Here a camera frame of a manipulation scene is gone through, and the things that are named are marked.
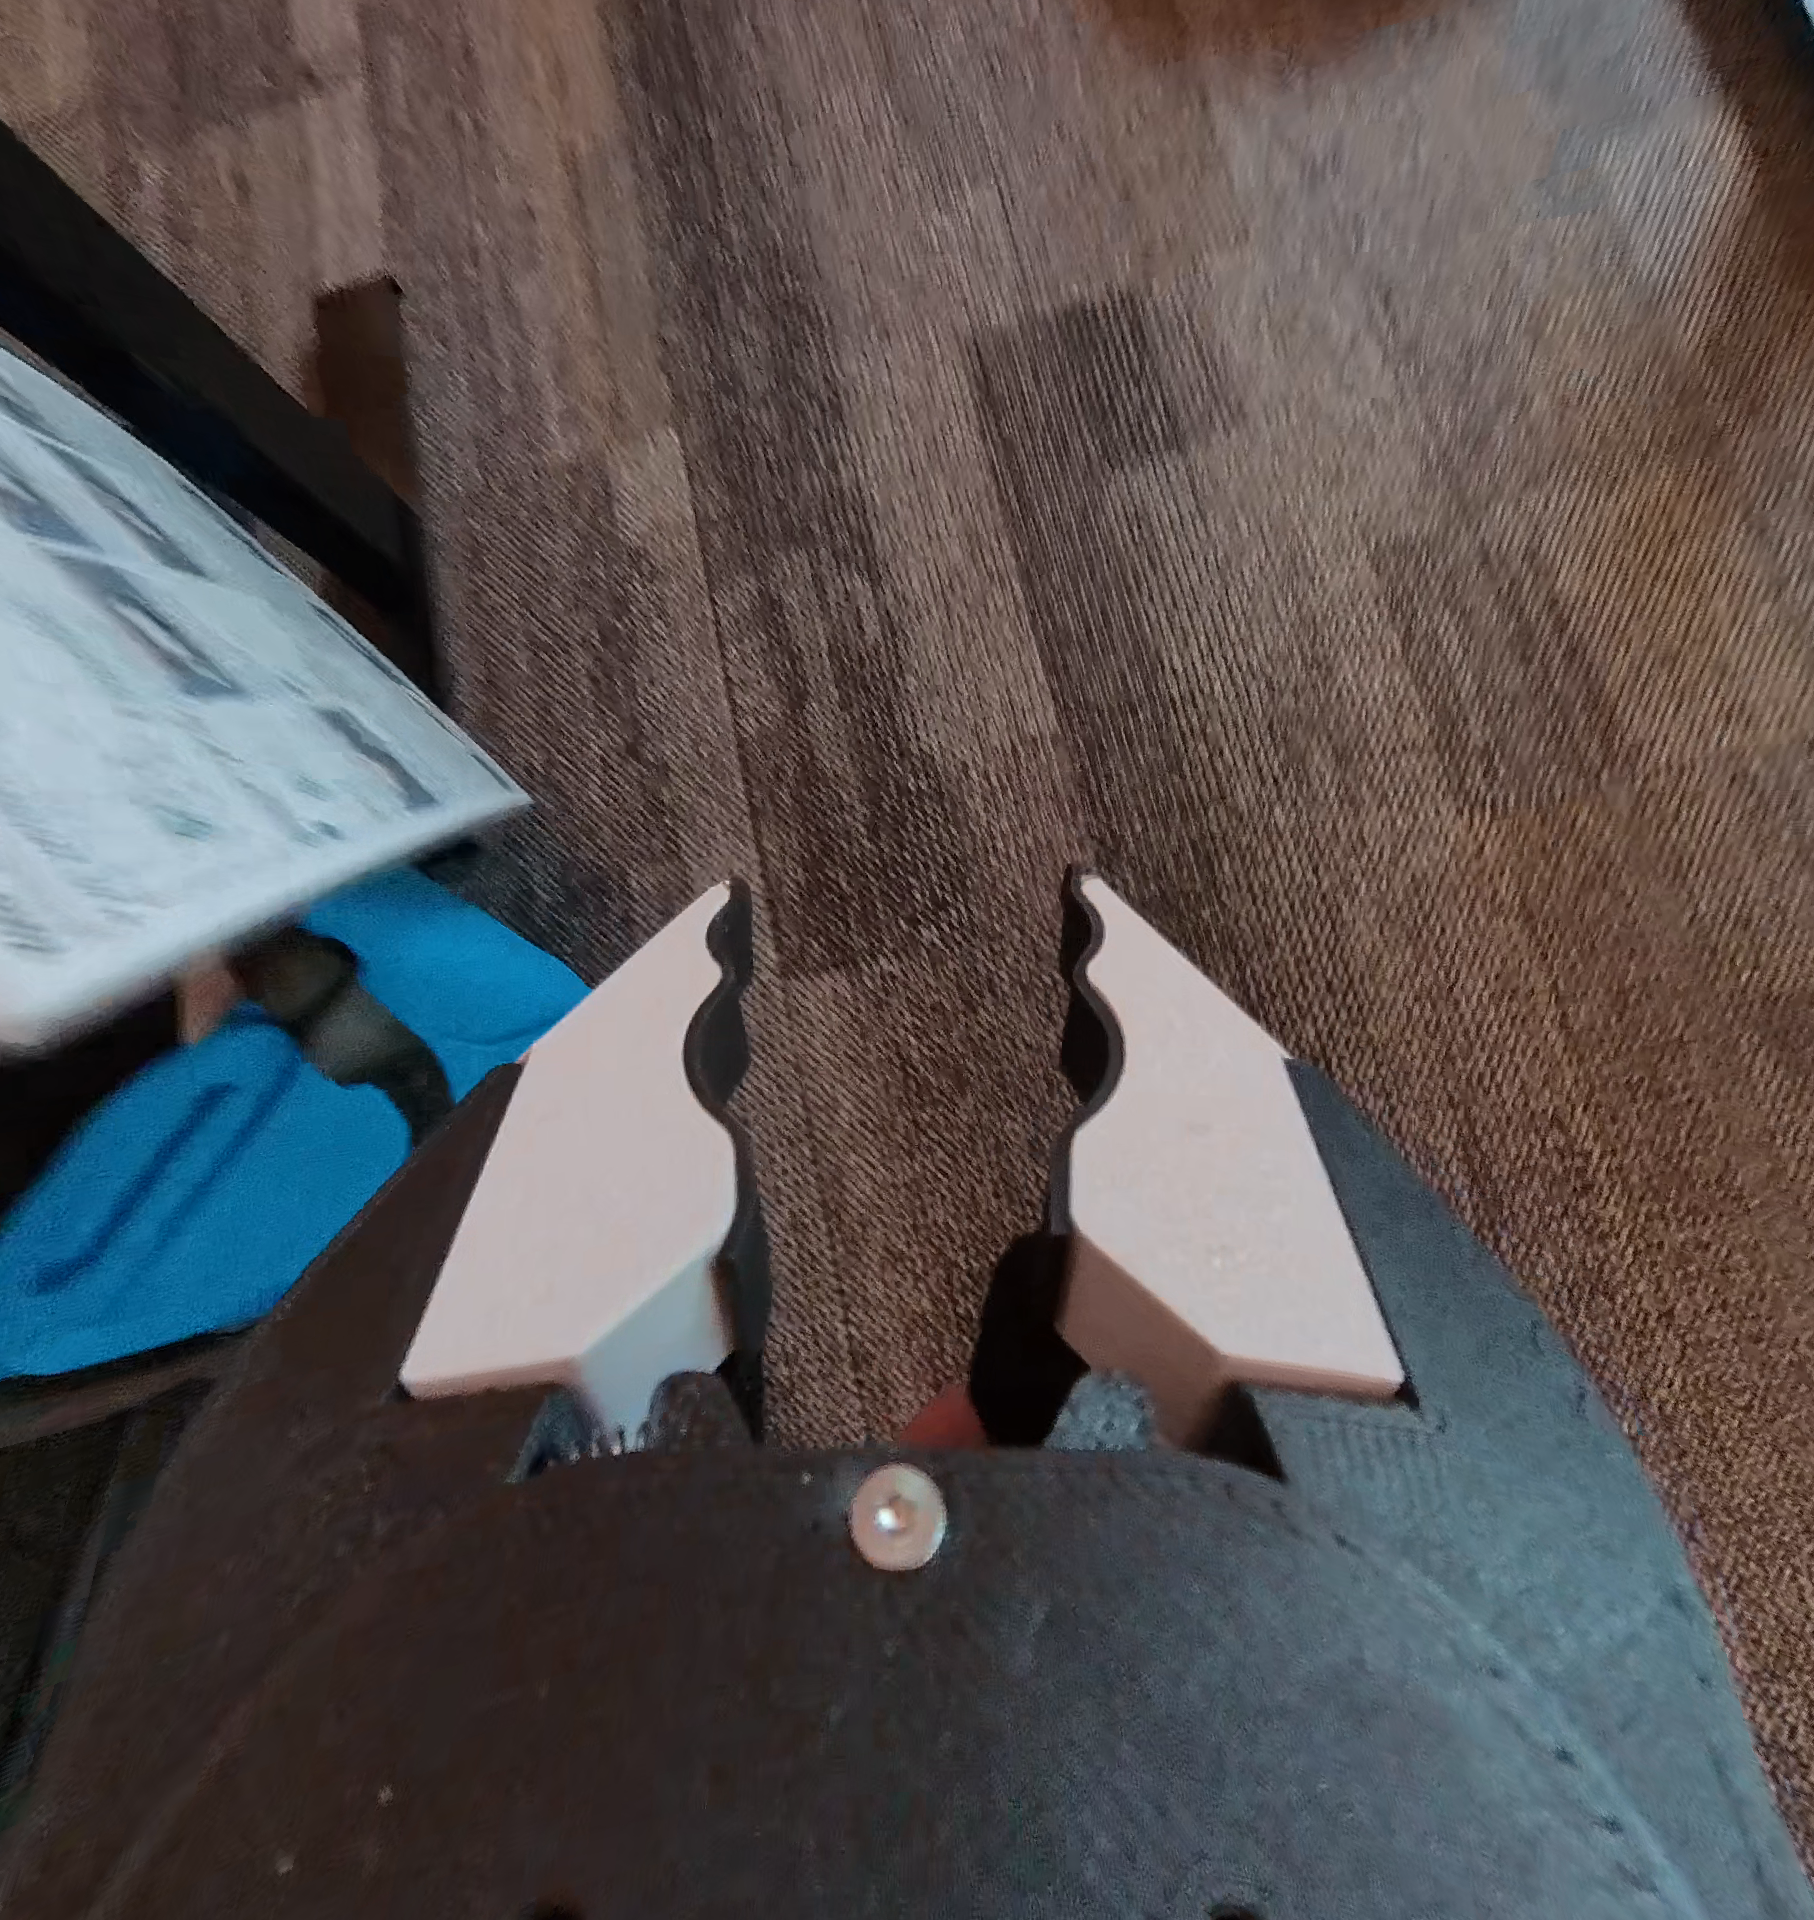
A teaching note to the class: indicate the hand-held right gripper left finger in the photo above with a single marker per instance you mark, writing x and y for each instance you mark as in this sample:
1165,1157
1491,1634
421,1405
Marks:
592,1200

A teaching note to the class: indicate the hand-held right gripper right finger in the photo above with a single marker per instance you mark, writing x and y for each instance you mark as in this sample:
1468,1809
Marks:
1223,1200

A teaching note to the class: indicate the bright blue bag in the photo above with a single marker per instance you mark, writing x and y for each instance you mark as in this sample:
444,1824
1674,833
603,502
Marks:
172,1231

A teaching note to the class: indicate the black metal bar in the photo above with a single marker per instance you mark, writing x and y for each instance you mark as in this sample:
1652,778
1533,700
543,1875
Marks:
172,361

